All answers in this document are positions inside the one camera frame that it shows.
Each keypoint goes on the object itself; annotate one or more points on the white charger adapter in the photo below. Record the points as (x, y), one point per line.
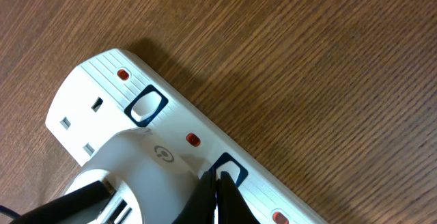
(149, 179)

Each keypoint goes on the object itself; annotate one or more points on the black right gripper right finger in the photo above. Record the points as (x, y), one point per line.
(232, 208)

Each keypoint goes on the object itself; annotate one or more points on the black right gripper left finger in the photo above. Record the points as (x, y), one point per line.
(201, 205)

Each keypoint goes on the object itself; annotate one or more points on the white power strip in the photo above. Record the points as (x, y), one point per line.
(116, 91)

